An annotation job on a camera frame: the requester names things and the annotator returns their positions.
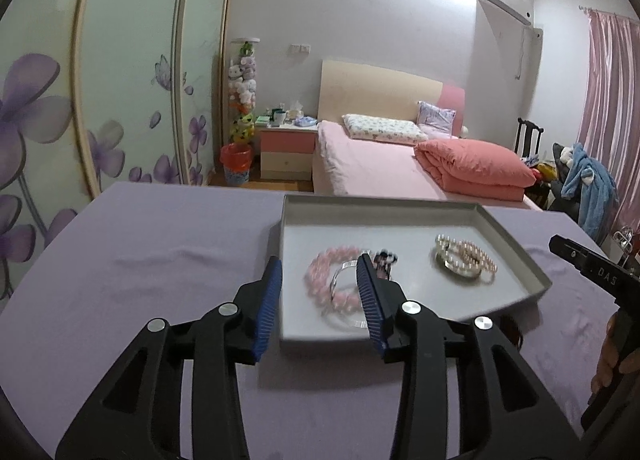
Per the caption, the pink curtain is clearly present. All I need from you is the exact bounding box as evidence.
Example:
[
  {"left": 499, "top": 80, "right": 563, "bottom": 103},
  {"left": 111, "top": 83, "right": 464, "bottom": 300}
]
[{"left": 575, "top": 8, "right": 640, "bottom": 236}]

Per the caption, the large pink bead bracelet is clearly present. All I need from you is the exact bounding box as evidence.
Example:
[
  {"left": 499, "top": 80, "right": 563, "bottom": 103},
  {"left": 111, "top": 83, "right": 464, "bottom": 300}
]
[{"left": 305, "top": 245, "right": 371, "bottom": 321}]

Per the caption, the metal rack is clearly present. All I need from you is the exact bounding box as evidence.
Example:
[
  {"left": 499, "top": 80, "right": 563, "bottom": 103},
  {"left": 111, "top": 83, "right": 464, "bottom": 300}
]
[{"left": 611, "top": 226, "right": 640, "bottom": 261}]

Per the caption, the clear thin bangle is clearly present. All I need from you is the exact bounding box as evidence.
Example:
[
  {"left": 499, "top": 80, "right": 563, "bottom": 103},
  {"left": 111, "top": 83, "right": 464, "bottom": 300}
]
[{"left": 327, "top": 257, "right": 371, "bottom": 331}]

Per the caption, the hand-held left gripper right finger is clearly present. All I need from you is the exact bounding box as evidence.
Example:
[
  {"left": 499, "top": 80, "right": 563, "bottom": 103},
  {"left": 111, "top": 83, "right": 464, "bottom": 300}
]
[{"left": 356, "top": 253, "right": 586, "bottom": 460}]

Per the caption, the blue fleece robe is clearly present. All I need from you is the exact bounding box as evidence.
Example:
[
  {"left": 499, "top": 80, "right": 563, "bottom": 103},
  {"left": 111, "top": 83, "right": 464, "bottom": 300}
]
[{"left": 561, "top": 143, "right": 618, "bottom": 243}]

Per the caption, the pink bed mattress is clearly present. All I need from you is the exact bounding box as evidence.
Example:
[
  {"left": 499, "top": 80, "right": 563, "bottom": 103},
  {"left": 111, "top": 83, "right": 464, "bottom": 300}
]
[{"left": 312, "top": 120, "right": 531, "bottom": 203}]

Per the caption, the white pipe cover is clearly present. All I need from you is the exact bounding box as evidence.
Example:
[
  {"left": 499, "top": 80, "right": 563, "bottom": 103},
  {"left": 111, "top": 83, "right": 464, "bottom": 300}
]
[{"left": 515, "top": 23, "right": 543, "bottom": 81}]

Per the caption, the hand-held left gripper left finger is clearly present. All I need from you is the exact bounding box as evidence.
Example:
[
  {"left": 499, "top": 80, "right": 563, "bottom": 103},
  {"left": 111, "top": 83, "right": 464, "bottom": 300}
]
[{"left": 55, "top": 255, "right": 283, "bottom": 460}]

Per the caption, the white air conditioner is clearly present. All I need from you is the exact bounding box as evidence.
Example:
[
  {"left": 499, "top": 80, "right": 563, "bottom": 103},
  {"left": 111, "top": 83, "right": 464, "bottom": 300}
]
[{"left": 477, "top": 0, "right": 535, "bottom": 24}]

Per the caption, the folded salmon quilt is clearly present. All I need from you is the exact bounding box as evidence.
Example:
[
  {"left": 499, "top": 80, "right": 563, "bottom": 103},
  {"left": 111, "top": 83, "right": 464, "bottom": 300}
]
[{"left": 413, "top": 139, "right": 537, "bottom": 201}]

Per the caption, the patterned white pillow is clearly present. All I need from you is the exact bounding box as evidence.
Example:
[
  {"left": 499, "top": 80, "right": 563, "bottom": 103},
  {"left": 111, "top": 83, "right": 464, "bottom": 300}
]
[{"left": 341, "top": 113, "right": 429, "bottom": 143}]

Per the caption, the dark wooden chair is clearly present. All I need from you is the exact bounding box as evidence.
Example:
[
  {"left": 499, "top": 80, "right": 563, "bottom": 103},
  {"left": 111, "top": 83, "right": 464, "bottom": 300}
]
[{"left": 514, "top": 117, "right": 551, "bottom": 211}]

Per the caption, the pink and cream nightstand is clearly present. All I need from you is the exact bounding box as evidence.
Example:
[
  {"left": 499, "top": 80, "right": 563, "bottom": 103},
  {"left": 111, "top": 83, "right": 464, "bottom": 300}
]
[{"left": 259, "top": 123, "right": 319, "bottom": 181}]

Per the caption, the curtain rod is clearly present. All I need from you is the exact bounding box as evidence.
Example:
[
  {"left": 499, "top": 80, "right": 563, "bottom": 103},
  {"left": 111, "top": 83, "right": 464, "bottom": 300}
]
[{"left": 579, "top": 4, "right": 640, "bottom": 21}]

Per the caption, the purple tablecloth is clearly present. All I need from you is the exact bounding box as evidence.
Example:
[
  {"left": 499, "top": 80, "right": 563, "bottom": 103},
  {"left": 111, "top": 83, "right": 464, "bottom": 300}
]
[{"left": 0, "top": 181, "right": 640, "bottom": 460}]

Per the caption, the grey cardboard tray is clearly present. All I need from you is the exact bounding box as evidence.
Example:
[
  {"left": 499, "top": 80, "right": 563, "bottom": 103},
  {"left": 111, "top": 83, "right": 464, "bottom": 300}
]
[{"left": 278, "top": 194, "right": 553, "bottom": 345}]

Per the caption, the floral glass sliding wardrobe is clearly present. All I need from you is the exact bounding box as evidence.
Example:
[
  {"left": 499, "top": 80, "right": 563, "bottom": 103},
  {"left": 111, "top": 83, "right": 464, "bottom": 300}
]
[{"left": 0, "top": 0, "right": 238, "bottom": 301}]

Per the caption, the cream and pink headboard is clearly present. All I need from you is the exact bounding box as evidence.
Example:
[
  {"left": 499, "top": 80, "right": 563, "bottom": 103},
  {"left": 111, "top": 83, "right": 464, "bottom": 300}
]
[{"left": 320, "top": 59, "right": 466, "bottom": 133}]

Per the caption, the white pearl bracelet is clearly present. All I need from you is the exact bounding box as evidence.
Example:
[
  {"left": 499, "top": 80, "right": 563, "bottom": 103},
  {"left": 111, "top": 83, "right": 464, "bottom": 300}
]
[{"left": 434, "top": 234, "right": 471, "bottom": 273}]

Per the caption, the plush toy column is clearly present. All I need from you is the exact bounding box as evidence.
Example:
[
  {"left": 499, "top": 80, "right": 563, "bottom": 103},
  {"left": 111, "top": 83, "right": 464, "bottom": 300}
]
[{"left": 227, "top": 37, "right": 261, "bottom": 146}]

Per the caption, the black bead bracelet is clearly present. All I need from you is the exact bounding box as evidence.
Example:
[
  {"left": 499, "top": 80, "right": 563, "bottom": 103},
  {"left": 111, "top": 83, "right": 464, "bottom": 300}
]
[{"left": 372, "top": 249, "right": 401, "bottom": 281}]

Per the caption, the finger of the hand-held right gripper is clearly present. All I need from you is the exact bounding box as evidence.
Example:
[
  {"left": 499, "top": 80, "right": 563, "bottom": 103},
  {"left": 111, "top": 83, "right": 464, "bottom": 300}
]
[{"left": 548, "top": 234, "right": 640, "bottom": 298}]

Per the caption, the person's right hand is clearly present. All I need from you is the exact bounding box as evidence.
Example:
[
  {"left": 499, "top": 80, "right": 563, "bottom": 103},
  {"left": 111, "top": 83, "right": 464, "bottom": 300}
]
[{"left": 590, "top": 313, "right": 622, "bottom": 393}]

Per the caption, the red waste bin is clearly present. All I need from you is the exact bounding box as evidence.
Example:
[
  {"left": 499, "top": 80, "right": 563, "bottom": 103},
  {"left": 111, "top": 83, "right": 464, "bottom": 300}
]
[{"left": 220, "top": 143, "right": 252, "bottom": 186}]

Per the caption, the small pink pearl bracelet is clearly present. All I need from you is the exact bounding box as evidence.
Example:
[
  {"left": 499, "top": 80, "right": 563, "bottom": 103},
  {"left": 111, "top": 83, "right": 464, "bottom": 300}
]
[{"left": 457, "top": 239, "right": 498, "bottom": 276}]

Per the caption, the small lilac pillow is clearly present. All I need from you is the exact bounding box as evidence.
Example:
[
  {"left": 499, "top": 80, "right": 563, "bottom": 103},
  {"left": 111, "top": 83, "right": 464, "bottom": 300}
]
[{"left": 416, "top": 100, "right": 457, "bottom": 131}]

